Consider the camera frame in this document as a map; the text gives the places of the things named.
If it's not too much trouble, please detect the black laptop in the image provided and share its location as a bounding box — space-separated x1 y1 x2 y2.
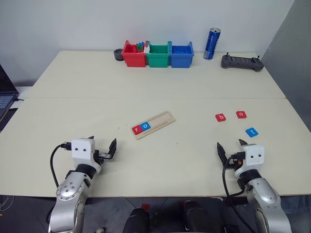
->
0 63 20 118

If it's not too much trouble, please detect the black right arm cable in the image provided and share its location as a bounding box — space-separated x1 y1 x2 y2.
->
222 151 248 199

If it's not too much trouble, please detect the wooden letter tray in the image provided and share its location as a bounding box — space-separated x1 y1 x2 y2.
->
132 111 176 141

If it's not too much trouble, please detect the red plastic bin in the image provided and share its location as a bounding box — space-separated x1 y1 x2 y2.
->
121 40 148 67

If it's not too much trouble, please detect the dark grey round holder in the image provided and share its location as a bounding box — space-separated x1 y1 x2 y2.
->
113 48 124 62

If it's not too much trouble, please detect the dark rounded shape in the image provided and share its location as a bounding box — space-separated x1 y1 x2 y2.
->
122 207 151 233
182 200 212 233

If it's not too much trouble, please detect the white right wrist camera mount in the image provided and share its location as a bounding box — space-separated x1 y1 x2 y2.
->
233 143 265 178

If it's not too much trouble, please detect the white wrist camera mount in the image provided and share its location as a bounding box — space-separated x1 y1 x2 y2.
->
233 143 265 178
70 138 102 174

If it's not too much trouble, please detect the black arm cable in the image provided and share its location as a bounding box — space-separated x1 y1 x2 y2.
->
222 151 248 199
50 141 72 189

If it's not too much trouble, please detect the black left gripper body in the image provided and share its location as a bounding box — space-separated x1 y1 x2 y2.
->
93 150 113 165

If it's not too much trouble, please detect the blue letter tile l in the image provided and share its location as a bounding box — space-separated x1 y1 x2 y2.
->
244 127 259 138

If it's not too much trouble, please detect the dark flat tablet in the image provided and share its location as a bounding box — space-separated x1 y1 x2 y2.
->
0 108 19 133

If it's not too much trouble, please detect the grey remote controller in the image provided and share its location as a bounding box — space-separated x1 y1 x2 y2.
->
221 52 265 71

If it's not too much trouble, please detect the blue drink can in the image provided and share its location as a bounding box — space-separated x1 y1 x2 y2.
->
203 27 221 60

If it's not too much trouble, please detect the green plastic bin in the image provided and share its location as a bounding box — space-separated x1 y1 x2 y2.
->
145 41 171 68

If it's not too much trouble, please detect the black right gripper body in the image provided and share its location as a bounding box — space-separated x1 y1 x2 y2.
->
227 151 246 171

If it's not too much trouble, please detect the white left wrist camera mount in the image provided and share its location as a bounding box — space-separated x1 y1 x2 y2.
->
70 138 102 174

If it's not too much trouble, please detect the blue plastic bin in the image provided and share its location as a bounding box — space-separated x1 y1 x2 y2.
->
169 41 194 68

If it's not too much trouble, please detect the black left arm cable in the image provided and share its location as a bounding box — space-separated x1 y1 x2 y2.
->
50 141 72 189

